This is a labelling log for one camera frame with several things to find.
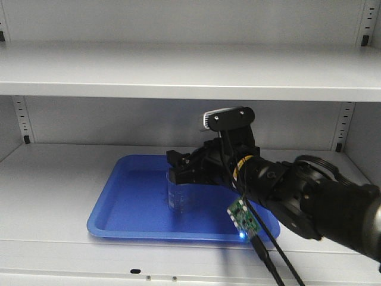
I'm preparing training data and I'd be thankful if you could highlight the grey lower cabinet shelf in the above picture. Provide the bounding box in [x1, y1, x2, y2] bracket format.
[0, 142, 381, 286]

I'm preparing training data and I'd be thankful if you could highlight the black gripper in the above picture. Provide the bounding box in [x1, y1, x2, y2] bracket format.
[166, 125, 259, 188]

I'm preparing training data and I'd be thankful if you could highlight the grey cabinet shelf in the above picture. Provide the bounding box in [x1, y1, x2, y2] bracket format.
[1, 42, 380, 102]
[0, 142, 381, 286]

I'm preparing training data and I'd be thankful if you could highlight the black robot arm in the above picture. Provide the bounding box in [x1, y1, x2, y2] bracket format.
[166, 126, 380, 261]

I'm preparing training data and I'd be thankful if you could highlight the blue plastic tray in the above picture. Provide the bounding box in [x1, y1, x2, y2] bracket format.
[86, 154, 282, 244]

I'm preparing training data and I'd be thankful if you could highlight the green circuit board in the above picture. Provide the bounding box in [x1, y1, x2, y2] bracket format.
[227, 197, 261, 240]

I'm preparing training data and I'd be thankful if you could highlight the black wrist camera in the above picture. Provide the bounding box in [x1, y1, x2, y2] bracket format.
[200, 106, 255, 132]

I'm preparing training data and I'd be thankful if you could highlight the grey upper cabinet shelf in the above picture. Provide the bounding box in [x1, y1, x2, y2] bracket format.
[1, 42, 380, 102]

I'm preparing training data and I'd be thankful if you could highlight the clear glass beaker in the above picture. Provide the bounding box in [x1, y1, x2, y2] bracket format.
[166, 172, 196, 214]

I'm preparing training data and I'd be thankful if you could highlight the black usb cable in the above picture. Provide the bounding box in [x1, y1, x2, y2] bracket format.
[220, 130, 307, 286]

